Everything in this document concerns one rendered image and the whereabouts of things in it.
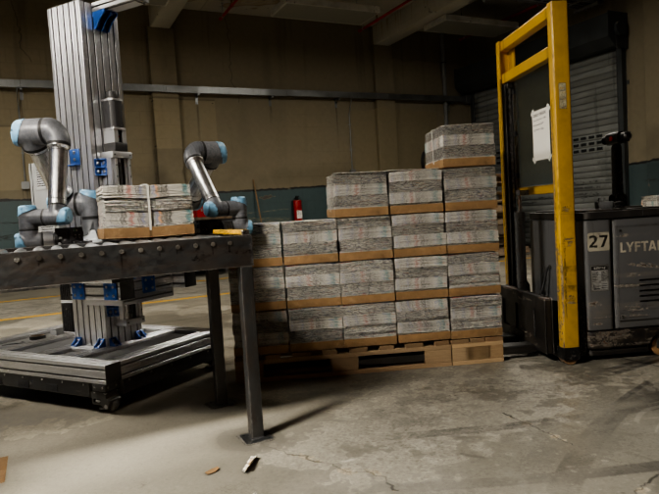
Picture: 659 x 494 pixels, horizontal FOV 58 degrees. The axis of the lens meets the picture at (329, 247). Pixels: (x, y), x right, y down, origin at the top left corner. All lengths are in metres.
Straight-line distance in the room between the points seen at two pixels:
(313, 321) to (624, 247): 1.67
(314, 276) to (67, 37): 1.79
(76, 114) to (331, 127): 7.73
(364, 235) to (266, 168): 7.15
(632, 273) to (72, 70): 3.11
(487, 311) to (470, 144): 0.90
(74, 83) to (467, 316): 2.41
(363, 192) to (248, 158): 7.07
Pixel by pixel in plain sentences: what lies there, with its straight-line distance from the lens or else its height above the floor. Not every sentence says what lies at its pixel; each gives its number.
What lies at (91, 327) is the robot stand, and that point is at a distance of 3.45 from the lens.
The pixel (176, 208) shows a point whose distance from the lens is 2.69.
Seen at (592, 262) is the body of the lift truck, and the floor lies 0.53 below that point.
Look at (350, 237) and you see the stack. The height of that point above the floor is 0.73.
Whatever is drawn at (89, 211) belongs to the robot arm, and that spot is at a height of 0.94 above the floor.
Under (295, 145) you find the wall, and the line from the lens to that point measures 10.44.
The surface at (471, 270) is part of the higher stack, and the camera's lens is 3.27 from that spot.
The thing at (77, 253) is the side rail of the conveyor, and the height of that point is 0.78.
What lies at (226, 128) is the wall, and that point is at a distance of 10.06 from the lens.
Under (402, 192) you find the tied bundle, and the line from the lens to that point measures 3.16.
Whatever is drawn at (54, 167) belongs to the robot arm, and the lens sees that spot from 2.83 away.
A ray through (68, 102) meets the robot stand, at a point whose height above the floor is 1.53.
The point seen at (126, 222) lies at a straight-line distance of 2.66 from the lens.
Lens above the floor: 0.87
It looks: 3 degrees down
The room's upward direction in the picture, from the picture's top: 3 degrees counter-clockwise
